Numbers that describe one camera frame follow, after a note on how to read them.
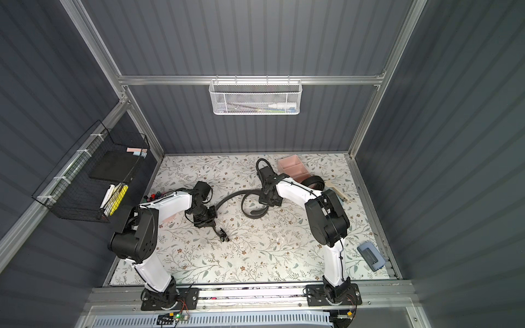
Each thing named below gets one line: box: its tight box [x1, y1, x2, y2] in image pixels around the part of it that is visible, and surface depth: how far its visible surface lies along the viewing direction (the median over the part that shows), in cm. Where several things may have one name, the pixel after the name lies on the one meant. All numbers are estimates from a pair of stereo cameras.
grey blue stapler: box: [356, 241, 386, 272], surface depth 82 cm
